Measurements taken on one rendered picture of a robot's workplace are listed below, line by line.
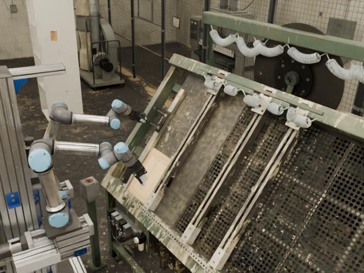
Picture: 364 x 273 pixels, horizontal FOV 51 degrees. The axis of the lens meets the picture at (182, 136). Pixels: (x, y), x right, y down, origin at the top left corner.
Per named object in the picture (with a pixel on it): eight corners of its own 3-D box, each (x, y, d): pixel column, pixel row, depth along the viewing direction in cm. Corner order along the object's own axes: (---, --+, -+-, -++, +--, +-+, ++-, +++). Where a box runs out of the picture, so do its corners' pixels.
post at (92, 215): (92, 263, 363) (85, 197, 330) (98, 260, 366) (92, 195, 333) (95, 267, 359) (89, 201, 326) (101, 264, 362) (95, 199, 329)
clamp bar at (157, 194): (148, 206, 300) (127, 198, 283) (226, 76, 300) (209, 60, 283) (155, 212, 293) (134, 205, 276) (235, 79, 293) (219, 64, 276)
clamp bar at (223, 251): (212, 262, 248) (190, 258, 231) (306, 105, 249) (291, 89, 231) (222, 272, 241) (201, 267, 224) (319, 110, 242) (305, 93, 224)
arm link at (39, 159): (70, 212, 248) (47, 138, 222) (71, 227, 235) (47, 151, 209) (51, 217, 246) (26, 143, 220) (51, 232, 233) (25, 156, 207)
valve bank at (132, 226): (102, 227, 324) (100, 203, 313) (117, 220, 332) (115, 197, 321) (133, 261, 289) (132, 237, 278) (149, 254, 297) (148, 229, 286)
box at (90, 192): (80, 197, 330) (79, 180, 322) (93, 193, 337) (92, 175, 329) (87, 204, 322) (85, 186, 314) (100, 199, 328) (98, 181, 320)
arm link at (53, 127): (31, 168, 291) (54, 104, 276) (31, 158, 304) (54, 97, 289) (47, 171, 297) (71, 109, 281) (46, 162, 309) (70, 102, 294)
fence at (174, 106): (125, 186, 324) (122, 185, 321) (183, 90, 324) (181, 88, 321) (128, 189, 320) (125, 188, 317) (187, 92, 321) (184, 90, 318)
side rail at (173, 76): (116, 175, 345) (107, 172, 338) (179, 71, 346) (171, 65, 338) (119, 179, 341) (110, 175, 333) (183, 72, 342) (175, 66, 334)
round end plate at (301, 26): (245, 111, 330) (255, 15, 295) (249, 110, 333) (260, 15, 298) (326, 147, 274) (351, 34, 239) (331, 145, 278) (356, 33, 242)
